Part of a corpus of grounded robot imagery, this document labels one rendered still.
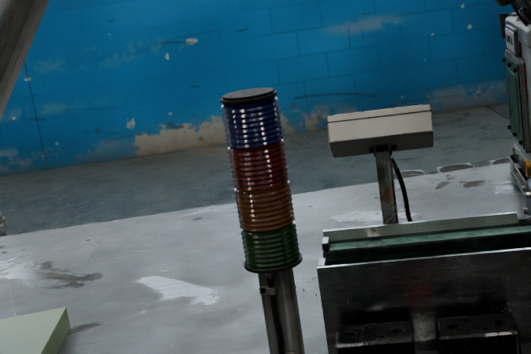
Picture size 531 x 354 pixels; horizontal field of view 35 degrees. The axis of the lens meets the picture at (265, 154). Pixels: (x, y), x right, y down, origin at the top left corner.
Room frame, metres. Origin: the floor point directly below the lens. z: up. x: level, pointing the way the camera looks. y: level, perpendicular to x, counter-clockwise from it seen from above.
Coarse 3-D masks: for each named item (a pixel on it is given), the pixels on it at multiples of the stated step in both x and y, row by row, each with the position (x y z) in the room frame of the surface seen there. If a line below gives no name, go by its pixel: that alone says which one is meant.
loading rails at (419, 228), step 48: (336, 240) 1.22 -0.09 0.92; (384, 240) 1.20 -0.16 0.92; (432, 240) 1.17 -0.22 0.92; (480, 240) 1.15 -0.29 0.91; (528, 240) 1.14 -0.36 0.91; (336, 288) 1.08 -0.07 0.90; (384, 288) 1.07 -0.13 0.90; (432, 288) 1.06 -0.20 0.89; (480, 288) 1.05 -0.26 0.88; (528, 288) 1.04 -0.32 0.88; (336, 336) 1.08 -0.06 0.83; (432, 336) 1.06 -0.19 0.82; (528, 336) 1.04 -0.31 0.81
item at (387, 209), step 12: (384, 156) 1.36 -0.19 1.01; (384, 168) 1.36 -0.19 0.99; (396, 168) 1.39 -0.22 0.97; (384, 180) 1.36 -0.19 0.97; (384, 192) 1.36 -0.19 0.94; (384, 204) 1.36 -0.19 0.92; (396, 204) 1.36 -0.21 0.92; (408, 204) 1.40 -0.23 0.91; (384, 216) 1.36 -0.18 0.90; (396, 216) 1.36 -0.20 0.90; (408, 216) 1.40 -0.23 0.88
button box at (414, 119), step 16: (368, 112) 1.36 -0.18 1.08; (384, 112) 1.36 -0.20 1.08; (400, 112) 1.35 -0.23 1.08; (416, 112) 1.34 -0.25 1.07; (336, 128) 1.36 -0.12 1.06; (352, 128) 1.35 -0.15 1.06; (368, 128) 1.35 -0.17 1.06; (384, 128) 1.34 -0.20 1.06; (400, 128) 1.33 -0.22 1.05; (416, 128) 1.33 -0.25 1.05; (432, 128) 1.32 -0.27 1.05; (336, 144) 1.35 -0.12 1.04; (352, 144) 1.35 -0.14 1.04; (368, 144) 1.35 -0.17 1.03; (384, 144) 1.36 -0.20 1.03; (400, 144) 1.36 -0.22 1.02; (416, 144) 1.36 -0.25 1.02; (432, 144) 1.36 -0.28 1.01
